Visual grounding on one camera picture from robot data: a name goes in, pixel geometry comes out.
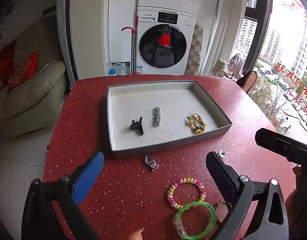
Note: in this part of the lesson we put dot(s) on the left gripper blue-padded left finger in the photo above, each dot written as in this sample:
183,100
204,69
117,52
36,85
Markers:
40,220

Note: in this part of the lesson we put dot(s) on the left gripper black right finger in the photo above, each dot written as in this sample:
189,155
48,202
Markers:
270,217

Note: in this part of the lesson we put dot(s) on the small dark crystal charm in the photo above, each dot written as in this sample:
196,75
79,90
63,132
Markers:
222,154

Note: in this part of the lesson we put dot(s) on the green translucent bangle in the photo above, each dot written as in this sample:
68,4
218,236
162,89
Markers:
195,220

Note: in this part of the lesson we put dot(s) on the silver pendant charm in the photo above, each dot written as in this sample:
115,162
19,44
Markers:
151,163

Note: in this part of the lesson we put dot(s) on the silver star hair clip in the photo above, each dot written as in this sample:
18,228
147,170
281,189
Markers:
157,115

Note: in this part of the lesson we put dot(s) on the grey jewelry tray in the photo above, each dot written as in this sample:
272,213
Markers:
178,100

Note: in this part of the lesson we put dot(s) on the person's right hand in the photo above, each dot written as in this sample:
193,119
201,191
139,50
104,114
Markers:
296,206

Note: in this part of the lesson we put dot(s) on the person's left hand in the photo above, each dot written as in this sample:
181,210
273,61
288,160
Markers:
136,235

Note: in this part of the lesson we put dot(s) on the brown wooden chair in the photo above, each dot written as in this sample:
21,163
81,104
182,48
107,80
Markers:
248,81

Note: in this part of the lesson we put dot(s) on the gold bow hair clip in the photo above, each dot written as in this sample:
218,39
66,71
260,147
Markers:
199,121

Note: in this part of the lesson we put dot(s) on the white clothes on rack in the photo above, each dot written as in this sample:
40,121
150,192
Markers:
234,67

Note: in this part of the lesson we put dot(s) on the beige sofa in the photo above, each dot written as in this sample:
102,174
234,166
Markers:
36,103

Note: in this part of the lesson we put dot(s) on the black hair claw clip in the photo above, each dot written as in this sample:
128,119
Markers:
137,125

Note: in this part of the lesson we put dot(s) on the red embroidered cushion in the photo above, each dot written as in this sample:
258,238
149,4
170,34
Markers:
24,71

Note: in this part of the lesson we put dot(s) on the dark red cushion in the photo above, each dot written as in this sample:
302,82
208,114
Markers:
6,63

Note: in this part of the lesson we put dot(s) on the detergent bottle blue cap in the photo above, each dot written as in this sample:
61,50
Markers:
118,68

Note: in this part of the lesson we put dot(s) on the white front-load washing machine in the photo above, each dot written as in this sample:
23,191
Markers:
165,31

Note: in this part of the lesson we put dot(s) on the white cabinet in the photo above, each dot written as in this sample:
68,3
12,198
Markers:
120,19

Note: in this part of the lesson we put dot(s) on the red-handled mop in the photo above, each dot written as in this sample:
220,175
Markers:
134,32

